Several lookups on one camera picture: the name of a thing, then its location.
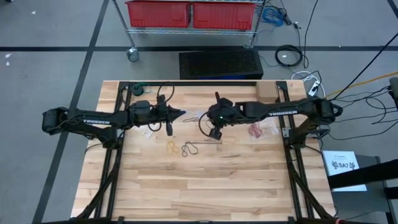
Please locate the black aluminium rig frame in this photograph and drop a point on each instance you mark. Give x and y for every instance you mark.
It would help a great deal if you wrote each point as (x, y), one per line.
(123, 93)

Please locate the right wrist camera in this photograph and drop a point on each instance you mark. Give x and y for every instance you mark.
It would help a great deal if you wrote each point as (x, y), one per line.
(215, 133)

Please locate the white power strip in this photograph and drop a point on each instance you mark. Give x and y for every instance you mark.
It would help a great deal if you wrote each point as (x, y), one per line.
(314, 88)

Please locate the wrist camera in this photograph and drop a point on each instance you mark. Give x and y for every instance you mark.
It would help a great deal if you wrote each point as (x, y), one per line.
(215, 133)
(161, 100)

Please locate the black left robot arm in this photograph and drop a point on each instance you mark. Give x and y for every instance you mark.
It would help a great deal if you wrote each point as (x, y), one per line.
(93, 121)

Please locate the small cardboard box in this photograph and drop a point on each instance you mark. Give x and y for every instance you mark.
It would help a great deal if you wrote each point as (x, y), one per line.
(266, 91)

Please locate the red plastic storage bin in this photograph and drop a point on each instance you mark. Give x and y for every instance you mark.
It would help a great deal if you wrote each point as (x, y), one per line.
(223, 15)
(158, 14)

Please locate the grey side table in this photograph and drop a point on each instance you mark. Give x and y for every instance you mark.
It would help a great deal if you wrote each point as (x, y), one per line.
(357, 202)

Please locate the grey rounded object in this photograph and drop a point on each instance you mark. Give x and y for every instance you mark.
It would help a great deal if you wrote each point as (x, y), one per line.
(394, 88)

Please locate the yellow rubber band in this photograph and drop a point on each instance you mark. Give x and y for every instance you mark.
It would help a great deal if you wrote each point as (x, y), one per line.
(170, 143)

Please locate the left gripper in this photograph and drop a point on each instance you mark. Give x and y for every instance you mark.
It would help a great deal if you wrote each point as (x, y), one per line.
(144, 112)

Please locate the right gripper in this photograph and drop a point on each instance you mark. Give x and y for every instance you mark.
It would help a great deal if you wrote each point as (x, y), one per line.
(222, 112)

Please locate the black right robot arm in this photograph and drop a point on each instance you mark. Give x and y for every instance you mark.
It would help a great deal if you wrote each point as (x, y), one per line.
(280, 110)

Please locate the white SA7 paper sign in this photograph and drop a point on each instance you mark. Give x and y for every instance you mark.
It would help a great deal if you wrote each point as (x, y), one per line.
(342, 168)

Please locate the grey metal bracket plate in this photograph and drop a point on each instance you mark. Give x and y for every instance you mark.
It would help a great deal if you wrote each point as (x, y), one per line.
(285, 132)

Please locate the shelf rack caster wheel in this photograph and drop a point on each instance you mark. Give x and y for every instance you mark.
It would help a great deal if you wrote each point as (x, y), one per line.
(133, 54)

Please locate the black beam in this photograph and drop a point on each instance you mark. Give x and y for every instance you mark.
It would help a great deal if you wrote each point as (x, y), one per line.
(363, 175)

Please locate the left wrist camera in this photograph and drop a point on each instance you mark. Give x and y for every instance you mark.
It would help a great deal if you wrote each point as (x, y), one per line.
(161, 100)

